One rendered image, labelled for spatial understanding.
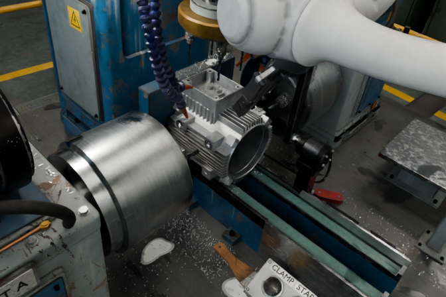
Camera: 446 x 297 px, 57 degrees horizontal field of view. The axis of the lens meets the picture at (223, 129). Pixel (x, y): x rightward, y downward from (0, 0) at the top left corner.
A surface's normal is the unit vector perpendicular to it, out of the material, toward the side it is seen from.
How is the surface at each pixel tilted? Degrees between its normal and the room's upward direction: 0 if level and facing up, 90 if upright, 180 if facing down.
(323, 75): 51
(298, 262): 90
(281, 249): 90
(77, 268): 89
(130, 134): 5
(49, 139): 0
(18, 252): 0
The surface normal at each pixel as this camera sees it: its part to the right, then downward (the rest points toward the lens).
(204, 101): -0.68, 0.39
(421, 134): 0.09, -0.79
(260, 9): 0.04, 0.21
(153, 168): 0.56, -0.25
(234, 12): -0.85, 0.19
